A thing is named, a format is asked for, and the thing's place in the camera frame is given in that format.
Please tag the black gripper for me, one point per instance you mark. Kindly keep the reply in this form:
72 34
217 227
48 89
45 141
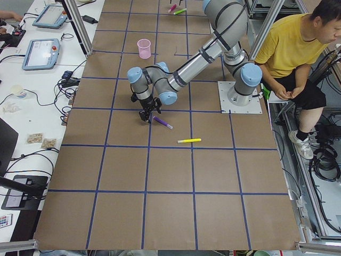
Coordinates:
147 102

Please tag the pink pen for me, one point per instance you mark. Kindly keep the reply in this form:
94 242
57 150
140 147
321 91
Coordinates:
172 8

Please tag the purple pen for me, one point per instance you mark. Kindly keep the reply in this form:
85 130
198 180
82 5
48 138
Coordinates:
164 123

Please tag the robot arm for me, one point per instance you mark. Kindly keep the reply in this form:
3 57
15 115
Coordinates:
154 86

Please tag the pink mesh cup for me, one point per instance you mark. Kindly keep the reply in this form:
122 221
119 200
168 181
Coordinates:
144 48

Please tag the green pen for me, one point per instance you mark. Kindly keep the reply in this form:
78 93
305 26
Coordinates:
180 11

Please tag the yellow pen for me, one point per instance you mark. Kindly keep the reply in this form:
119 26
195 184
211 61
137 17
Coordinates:
189 140

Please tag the black power adapter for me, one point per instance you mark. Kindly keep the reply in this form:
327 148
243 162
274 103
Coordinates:
89 19

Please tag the person in yellow shirt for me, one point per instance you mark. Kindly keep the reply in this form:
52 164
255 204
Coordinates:
292 45

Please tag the teach pendant far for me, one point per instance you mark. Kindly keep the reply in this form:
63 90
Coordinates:
53 16

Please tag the teach pendant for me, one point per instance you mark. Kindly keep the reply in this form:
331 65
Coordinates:
41 54
53 16

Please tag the white chair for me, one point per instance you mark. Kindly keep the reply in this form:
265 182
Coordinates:
270 96

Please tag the teach pendant near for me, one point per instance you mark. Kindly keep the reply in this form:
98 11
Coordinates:
41 54

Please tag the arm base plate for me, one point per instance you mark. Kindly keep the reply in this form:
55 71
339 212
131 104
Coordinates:
233 103

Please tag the aluminium frame post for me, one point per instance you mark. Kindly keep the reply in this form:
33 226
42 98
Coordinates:
78 26

